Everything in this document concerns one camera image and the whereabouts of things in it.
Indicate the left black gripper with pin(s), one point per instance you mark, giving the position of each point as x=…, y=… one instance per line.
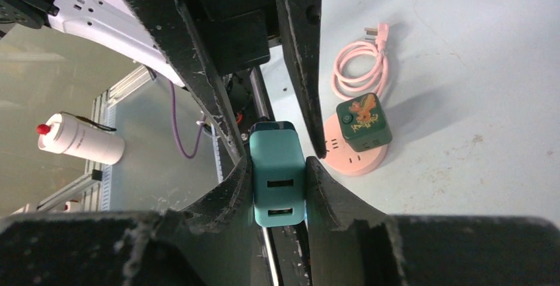
x=203, y=39

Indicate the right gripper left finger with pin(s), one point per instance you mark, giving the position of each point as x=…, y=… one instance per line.
x=207, y=243

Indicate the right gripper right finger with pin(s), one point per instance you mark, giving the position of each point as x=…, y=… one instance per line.
x=353, y=243

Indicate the teal small cube adapter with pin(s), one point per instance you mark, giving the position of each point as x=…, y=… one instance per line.
x=278, y=174

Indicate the dark green cube socket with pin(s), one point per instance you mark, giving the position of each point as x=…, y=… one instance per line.
x=364, y=125

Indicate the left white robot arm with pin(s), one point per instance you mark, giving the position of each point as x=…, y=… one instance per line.
x=107, y=22

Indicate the round pink power strip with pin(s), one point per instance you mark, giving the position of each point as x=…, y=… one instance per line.
x=343, y=159

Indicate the white cylinder red cap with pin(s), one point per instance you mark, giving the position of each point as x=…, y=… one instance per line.
x=67, y=134

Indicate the grey cable duct rail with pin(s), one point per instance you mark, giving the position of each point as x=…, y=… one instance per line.
x=108, y=153

